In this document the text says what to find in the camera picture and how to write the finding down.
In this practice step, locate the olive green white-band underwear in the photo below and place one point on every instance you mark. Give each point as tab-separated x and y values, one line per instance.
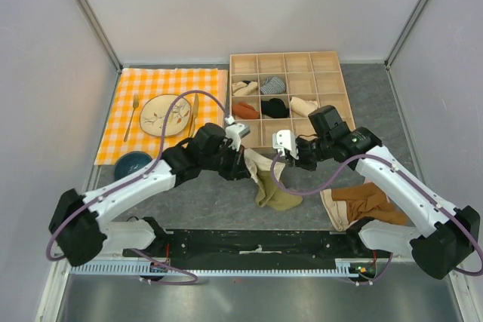
269	194

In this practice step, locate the rolled grey striped underwear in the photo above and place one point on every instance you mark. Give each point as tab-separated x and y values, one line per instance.
272	85

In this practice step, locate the rolled beige black underwear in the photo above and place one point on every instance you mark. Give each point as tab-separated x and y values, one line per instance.
244	88

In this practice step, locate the gold fork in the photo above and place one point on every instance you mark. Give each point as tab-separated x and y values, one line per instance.
135	105

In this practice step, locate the floral ceramic plate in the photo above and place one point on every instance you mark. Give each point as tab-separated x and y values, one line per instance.
165	115

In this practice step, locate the blue ceramic bowl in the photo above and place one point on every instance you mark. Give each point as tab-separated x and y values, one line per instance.
127	169

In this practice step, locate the rolled rust orange underwear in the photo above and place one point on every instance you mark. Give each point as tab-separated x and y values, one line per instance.
245	111

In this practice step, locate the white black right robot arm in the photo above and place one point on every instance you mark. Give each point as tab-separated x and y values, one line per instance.
442	235

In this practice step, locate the brown orange underwear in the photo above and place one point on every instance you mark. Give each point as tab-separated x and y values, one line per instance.
367	200

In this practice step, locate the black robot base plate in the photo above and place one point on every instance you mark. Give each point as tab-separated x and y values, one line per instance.
198	249

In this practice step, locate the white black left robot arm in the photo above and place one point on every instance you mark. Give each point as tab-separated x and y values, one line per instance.
84	226

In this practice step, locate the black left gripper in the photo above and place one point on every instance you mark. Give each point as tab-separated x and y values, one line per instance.
238	170

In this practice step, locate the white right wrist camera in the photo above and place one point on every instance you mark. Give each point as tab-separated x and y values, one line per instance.
284	142

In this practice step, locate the rolled cream underwear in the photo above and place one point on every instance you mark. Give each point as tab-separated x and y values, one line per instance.
303	107

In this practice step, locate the gold knife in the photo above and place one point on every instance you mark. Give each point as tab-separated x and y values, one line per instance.
193	116

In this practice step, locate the wooden compartment organizer box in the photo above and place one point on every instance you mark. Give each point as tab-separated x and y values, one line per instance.
310	75

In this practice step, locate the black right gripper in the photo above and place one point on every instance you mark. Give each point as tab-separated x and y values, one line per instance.
301	161

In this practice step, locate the grey slotted cable duct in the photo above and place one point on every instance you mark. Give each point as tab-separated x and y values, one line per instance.
138	267

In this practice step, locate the beige cream underwear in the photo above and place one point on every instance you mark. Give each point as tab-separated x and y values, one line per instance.
335	203

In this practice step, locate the orange white checkered tablecloth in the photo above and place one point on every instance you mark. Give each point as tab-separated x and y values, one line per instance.
140	103

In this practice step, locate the left aluminium frame post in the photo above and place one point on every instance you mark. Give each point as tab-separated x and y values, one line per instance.
97	29

